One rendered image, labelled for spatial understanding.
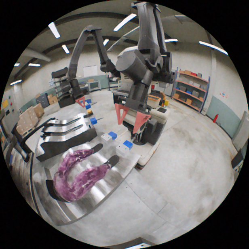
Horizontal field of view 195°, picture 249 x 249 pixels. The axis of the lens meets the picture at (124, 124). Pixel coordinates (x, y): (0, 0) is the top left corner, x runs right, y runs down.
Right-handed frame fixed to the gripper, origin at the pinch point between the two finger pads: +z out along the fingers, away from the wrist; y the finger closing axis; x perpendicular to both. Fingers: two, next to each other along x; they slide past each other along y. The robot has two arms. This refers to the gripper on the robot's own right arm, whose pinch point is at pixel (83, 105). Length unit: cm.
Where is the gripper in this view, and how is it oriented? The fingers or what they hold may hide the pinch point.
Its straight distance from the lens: 57.4
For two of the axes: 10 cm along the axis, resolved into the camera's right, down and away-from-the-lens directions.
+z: 1.9, 7.8, 5.9
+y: 5.7, 4.0, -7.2
